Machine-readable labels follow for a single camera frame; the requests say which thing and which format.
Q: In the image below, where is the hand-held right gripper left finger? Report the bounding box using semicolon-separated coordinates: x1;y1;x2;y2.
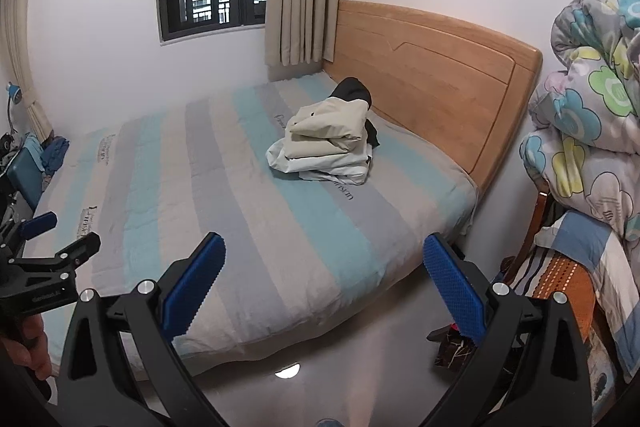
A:
56;232;227;427

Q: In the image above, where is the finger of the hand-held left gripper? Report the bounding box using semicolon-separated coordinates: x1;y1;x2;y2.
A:
0;212;58;258
9;232;102;282

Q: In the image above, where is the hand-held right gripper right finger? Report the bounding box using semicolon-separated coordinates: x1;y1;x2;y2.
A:
422;233;593;427

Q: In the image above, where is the cream and black hooded jacket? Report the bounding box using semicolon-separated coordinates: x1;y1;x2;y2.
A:
285;77;381;155

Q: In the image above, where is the blue clothes pile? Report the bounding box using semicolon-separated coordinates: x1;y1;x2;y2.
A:
40;136;71;175

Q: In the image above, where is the person's left hand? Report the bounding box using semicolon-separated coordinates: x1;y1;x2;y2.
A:
0;314;53;380

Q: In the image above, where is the teal suitcase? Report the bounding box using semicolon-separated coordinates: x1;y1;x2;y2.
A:
6;134;46;212

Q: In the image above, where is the dark patterned bag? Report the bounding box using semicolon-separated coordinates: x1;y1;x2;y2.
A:
427;322;481;370

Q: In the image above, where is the bed with striped sheet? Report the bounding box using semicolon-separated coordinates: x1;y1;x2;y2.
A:
22;74;481;360

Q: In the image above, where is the orange striped pillow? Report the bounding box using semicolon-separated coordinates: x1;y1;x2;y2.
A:
530;252;601;343

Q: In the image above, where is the wooden chair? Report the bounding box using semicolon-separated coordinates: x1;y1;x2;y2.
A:
502;187;556;288

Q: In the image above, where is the blue desk lamp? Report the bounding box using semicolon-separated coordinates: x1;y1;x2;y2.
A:
4;82;25;132

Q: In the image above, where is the blue checked blanket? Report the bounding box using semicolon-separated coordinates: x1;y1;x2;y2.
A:
532;211;640;380

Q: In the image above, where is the white folded jacket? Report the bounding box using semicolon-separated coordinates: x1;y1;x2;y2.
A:
266;139;373;185

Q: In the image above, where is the floral quilt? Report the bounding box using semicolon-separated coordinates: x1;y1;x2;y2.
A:
520;0;640;238

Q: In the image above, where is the wooden headboard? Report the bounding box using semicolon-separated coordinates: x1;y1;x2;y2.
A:
322;0;543;192

